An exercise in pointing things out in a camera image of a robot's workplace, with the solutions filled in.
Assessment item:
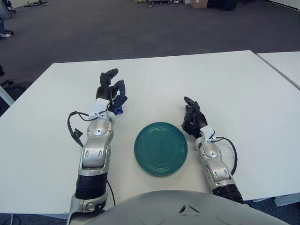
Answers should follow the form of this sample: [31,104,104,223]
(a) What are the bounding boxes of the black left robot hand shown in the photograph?
[90,68,128,118]

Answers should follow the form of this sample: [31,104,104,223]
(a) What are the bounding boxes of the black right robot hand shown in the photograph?
[180,96,215,143]

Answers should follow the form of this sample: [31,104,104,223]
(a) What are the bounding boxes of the blue gum box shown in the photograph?
[112,95,128,116]

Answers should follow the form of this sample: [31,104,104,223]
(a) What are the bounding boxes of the teal ribbed plate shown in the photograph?
[134,121,189,177]

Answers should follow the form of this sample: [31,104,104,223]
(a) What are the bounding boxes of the black office chair base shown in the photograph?
[0,65,32,95]

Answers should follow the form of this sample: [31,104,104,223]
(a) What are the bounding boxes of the silver robot torso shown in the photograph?
[67,189,291,225]

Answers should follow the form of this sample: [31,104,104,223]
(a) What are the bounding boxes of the white slanted table leg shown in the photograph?
[0,84,15,106]

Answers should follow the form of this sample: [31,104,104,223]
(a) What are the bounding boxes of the wheeled equipment carts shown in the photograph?
[146,0,181,8]

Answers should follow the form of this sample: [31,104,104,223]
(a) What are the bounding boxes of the black tripod base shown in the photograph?
[24,0,51,8]

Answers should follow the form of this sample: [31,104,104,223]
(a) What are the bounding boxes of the brown cardboard box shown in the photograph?
[191,0,209,9]

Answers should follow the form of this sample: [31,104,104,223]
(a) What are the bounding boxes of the person's leg with white shoe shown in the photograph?
[0,18,13,38]

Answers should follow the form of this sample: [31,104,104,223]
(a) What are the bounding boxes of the large black case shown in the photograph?
[207,0,239,11]

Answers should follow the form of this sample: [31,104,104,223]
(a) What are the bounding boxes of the white table foot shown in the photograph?
[273,194,300,207]

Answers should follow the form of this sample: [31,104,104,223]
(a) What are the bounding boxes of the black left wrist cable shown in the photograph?
[67,111,95,148]

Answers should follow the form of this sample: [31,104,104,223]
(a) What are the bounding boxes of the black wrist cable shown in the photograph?
[67,111,95,148]
[215,136,238,176]

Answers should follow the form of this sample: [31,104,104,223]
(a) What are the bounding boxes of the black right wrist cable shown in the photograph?
[215,136,238,176]

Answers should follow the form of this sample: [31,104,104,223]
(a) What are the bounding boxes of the thin black torso cable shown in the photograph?
[106,180,117,207]

